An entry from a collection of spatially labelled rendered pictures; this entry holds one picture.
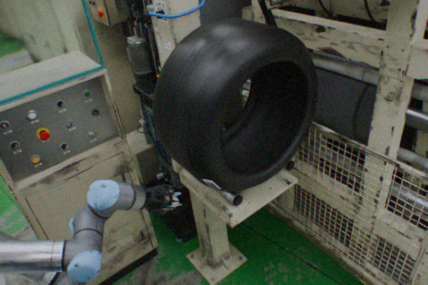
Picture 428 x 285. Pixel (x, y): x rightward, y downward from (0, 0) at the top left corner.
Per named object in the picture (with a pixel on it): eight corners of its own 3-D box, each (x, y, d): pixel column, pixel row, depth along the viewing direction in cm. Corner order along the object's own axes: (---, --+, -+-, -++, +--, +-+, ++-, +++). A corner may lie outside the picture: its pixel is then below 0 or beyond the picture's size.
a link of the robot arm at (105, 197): (80, 192, 91) (98, 172, 89) (111, 195, 100) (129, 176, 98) (89, 217, 87) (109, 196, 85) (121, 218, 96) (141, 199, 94)
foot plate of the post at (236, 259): (186, 257, 213) (185, 253, 211) (219, 234, 226) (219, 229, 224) (212, 286, 194) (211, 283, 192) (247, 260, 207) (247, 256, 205)
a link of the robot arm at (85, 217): (62, 245, 88) (86, 219, 85) (68, 214, 98) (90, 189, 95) (89, 255, 92) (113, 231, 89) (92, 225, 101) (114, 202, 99)
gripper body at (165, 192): (177, 208, 107) (151, 208, 97) (156, 213, 111) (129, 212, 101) (175, 184, 109) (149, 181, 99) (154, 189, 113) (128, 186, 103)
